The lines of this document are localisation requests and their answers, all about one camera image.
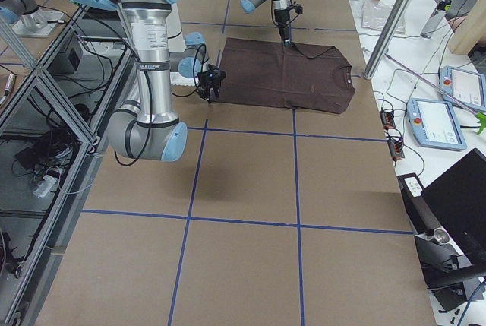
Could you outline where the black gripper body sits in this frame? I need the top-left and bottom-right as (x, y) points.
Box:
(197, 69), (226, 94)
(273, 8), (291, 41)

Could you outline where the dark brown t-shirt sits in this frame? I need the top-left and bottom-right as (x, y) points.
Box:
(211, 38), (355, 114)

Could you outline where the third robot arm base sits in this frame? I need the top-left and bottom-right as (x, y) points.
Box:
(1, 0), (65, 38)

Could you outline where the clear plastic bag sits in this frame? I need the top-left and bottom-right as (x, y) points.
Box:
(361, 0), (393, 31)

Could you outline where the near blue teach pendant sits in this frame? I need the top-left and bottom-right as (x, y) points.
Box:
(406, 98), (467, 151)

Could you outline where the blue teach pendant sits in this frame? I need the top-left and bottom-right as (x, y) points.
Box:
(440, 66), (485, 111)
(406, 98), (467, 151)

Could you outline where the far blue teach pendant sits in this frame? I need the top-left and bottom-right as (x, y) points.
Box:
(440, 66), (485, 111)

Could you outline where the black box with label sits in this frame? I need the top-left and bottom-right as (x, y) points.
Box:
(397, 173), (441, 234)

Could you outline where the black laptop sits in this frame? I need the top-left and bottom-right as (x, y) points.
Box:
(422, 148), (485, 264)

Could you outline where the metal cylinder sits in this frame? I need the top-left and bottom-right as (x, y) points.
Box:
(424, 228), (450, 245)

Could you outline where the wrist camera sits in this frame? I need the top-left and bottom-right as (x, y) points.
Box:
(292, 3), (303, 15)

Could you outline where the aluminium frame post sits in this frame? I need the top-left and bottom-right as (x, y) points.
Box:
(364, 0), (411, 80)

